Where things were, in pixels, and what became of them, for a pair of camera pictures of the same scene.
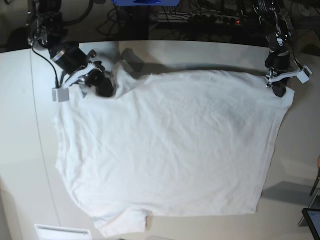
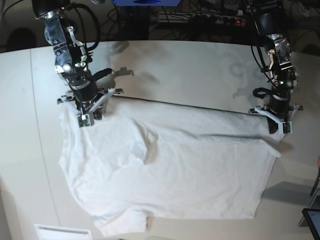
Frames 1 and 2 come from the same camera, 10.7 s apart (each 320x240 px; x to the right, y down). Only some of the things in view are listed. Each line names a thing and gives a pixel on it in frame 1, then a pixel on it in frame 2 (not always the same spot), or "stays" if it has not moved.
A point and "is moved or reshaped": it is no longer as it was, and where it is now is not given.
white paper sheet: x=54 y=232 stays
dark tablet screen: x=313 y=217 stays
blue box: x=146 y=3 stays
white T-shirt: x=167 y=143 is moved or reshaped
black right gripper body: x=279 y=87 → x=273 y=125
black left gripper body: x=99 y=79 → x=85 y=106
